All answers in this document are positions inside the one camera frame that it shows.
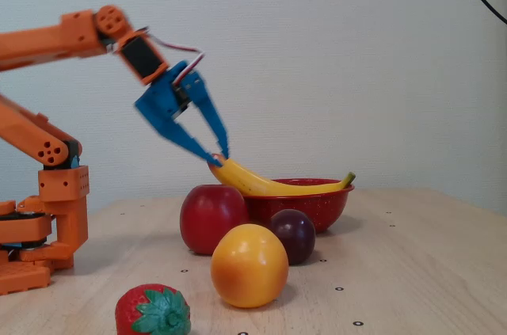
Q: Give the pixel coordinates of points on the red speckled bowl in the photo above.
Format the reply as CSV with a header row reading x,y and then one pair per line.
x,y
317,208

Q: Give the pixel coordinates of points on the dark purple toy plum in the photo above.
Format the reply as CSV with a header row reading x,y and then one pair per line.
x,y
295,236

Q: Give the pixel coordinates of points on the yellow toy banana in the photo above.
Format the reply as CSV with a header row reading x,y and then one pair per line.
x,y
253,184

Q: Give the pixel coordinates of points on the toy orange fruit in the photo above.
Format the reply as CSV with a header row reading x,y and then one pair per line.
x,y
249,267

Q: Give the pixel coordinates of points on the red toy strawberry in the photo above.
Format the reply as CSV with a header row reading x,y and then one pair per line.
x,y
134,311

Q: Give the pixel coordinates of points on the red toy apple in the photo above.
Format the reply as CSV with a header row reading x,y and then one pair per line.
x,y
214,216

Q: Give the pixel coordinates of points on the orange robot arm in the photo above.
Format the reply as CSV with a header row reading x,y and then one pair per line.
x,y
39,46

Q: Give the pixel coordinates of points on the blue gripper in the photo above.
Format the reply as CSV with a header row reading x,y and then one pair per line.
x,y
159,104

